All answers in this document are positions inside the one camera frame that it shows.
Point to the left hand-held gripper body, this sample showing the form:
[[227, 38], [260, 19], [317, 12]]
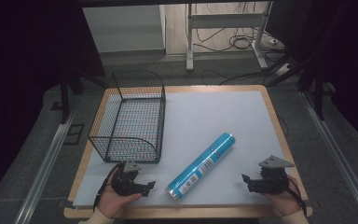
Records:
[[125, 184]]

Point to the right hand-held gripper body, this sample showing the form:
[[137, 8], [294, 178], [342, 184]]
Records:
[[273, 182]]

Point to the person's left hand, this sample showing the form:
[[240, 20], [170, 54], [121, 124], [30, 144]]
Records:
[[112, 202]]

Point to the person's right hand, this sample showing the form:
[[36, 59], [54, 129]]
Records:
[[287, 200]]

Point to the blue cylindrical tube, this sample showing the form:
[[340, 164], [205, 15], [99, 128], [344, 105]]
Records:
[[200, 166]]

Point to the white table mat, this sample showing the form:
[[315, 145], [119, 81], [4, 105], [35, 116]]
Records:
[[217, 112]]

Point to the black metal stand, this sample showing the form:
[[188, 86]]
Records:
[[318, 93], [65, 96]]

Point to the white power strip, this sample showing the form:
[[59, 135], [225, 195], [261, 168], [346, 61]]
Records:
[[283, 69]]

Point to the dark curtain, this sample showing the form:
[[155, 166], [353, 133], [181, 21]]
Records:
[[345, 56], [28, 62]]

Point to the white cabinet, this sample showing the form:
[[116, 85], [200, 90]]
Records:
[[124, 28]]

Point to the aluminium floor rail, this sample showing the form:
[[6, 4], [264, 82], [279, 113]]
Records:
[[45, 168], [338, 155]]

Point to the white metal desk frame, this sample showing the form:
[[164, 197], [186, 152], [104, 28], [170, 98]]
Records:
[[227, 21]]

